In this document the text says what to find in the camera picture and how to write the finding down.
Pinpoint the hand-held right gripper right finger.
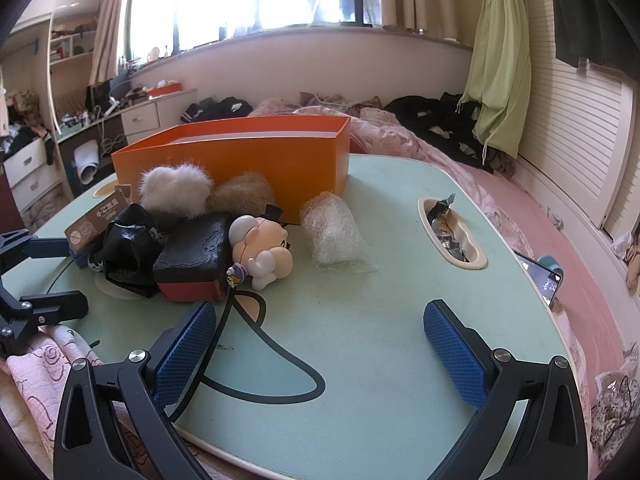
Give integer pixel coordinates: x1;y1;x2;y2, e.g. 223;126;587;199
422;299;593;480

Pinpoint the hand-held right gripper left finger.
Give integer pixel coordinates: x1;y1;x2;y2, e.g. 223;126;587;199
52;301;218;480

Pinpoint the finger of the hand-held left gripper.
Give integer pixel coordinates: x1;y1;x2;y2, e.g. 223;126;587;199
0;280;89;358
0;229;72;273

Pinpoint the pig figurine with top hat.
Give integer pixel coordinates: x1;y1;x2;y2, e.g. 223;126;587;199
227;204;296;291

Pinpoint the brown fluffy pompom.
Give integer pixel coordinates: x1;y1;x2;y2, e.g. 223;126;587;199
207;171;278;221

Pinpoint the orange cardboard box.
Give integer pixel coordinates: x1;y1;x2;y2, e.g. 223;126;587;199
111;114;352;198

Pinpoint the mint green desktop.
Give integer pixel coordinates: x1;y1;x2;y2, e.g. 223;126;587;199
30;152;583;480

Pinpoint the dark red door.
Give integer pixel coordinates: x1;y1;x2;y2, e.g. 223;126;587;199
0;172;25;233

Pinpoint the brown paper card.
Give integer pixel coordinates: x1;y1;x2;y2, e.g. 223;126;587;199
64;185;133;256

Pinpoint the white drawer unit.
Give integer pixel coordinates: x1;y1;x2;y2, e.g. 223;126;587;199
2;137;63;211

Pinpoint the black crumpled plastic bag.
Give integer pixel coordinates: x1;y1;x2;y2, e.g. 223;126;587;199
87;203;173;298

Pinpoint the white rolled mat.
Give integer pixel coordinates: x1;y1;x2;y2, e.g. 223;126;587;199
74;139;101;183

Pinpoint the black and red box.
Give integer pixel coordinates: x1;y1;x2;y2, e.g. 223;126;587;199
152;211;236;304

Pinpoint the smartphone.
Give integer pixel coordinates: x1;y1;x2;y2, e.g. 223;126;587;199
515;252;566;311

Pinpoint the pile of candy wrappers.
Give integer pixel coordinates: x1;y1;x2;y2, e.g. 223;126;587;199
425;195;473;263

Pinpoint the heap of mixed clothes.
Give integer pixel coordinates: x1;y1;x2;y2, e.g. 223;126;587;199
0;90;51;151

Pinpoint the teal phone stand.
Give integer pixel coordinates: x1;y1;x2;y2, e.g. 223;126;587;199
537;254;566;281

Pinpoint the white fluffy pompom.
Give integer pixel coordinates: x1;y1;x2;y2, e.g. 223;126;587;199
137;162;213;221

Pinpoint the beige wooden desk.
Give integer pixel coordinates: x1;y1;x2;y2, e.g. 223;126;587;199
55;87;198;161

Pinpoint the black white floral cloth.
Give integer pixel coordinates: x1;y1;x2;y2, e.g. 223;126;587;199
590;367;640;466

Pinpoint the clear bubble wrap packet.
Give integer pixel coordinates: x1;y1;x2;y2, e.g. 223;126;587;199
299;192;378;273

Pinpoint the small black clothes pile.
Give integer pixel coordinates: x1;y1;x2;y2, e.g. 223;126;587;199
180;96;253;123

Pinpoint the pink floral quilt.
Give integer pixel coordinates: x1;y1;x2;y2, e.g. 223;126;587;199
247;97;521;241

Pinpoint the large black clothes pile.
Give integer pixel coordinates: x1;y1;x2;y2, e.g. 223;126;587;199
382;92;518;176

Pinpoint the white slatted panel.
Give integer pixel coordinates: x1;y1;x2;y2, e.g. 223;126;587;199
515;0;640;241

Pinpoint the brown crumpled blanket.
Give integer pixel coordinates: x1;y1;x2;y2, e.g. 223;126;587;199
299;91;383;111

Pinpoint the light green hanging cloth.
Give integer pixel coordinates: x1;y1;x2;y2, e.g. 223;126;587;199
460;0;533;161

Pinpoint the window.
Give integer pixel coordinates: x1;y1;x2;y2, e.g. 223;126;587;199
120;0;386;61

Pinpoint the black hanging garment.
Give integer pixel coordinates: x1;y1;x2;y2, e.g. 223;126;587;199
545;0;640;78

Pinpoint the cluttered wall shelf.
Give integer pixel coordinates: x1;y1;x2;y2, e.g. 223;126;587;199
47;20;98;111

